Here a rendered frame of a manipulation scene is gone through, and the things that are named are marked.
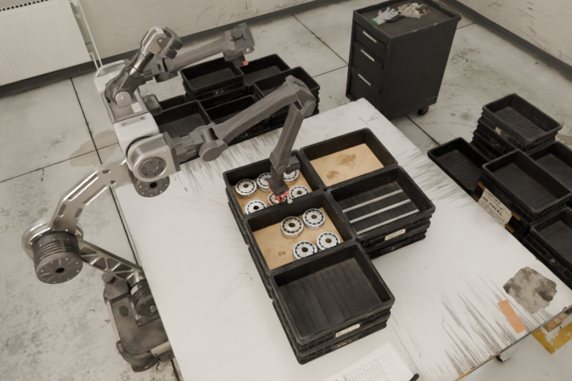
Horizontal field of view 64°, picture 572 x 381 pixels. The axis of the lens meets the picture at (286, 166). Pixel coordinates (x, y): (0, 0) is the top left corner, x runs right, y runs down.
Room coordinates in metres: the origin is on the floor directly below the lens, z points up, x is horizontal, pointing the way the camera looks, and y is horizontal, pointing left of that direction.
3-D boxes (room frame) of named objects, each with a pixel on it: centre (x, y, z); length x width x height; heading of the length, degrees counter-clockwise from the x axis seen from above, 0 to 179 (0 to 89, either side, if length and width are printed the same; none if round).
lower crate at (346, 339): (0.88, -0.16, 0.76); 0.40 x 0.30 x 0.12; 112
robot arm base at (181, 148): (1.12, 0.35, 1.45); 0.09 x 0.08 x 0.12; 27
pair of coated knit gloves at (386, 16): (3.06, -0.75, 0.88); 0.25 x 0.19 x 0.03; 117
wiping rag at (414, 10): (3.14, -0.97, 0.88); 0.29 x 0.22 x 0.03; 117
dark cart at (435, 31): (3.04, -0.88, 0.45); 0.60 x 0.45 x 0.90; 117
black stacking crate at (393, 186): (1.31, -0.42, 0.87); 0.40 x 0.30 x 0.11; 112
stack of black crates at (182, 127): (2.29, 0.70, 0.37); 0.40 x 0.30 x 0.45; 117
